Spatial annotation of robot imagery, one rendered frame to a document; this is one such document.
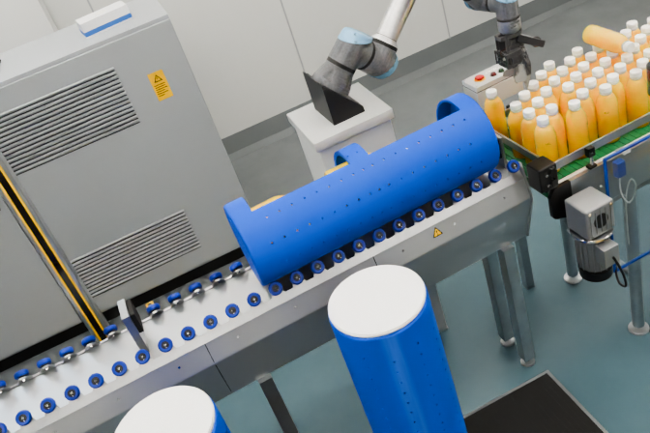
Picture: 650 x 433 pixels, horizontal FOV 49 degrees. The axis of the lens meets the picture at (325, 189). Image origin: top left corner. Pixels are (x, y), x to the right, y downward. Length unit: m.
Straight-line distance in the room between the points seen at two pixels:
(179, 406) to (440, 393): 0.73
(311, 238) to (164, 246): 1.89
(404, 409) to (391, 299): 0.33
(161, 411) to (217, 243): 2.15
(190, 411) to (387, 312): 0.57
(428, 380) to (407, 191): 0.58
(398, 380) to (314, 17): 3.48
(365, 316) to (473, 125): 0.75
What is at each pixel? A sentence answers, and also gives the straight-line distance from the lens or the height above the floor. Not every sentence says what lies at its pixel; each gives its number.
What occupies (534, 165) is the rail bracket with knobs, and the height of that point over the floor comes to 1.00.
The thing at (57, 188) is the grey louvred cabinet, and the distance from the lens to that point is 3.77.
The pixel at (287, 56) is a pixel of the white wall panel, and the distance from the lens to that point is 5.12.
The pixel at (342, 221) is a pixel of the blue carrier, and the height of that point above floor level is 1.10.
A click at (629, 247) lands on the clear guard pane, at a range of 2.81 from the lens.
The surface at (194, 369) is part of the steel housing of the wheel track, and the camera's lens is 2.33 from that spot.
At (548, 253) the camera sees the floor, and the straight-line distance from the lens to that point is 3.61.
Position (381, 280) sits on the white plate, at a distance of 2.06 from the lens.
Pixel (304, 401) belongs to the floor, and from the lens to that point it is 3.25.
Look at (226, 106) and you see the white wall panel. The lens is 5.11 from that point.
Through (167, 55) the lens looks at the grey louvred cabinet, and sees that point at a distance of 3.58.
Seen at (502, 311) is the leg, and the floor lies 0.21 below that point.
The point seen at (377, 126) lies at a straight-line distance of 2.66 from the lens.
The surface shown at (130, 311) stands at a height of 1.08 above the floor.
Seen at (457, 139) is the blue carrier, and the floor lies 1.17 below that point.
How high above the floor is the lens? 2.36
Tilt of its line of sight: 32 degrees down
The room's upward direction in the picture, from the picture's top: 19 degrees counter-clockwise
